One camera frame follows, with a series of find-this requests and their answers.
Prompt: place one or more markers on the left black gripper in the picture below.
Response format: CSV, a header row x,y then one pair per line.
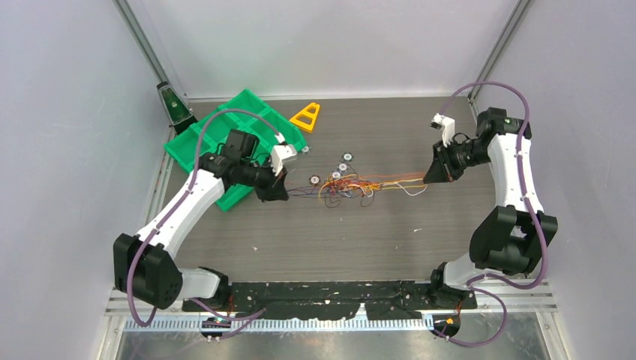
x,y
274,188

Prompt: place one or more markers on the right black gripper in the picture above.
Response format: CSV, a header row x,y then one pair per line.
x,y
443,168

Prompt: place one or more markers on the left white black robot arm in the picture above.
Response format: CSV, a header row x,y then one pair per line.
x,y
144,263

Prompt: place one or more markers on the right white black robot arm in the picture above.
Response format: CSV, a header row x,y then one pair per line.
x,y
515,235

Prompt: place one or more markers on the yellow triangular plastic piece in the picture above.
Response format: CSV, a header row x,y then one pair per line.
x,y
306,118

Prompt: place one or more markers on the green black corner device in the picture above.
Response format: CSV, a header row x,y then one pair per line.
x,y
180,115

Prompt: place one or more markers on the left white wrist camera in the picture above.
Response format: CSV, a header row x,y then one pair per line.
x,y
280,155

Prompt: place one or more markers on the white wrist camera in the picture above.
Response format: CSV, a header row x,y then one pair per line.
x,y
446,126
280,155

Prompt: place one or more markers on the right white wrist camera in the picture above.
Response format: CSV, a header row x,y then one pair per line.
x,y
446,126

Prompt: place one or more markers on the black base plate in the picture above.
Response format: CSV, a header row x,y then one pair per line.
x,y
338,300

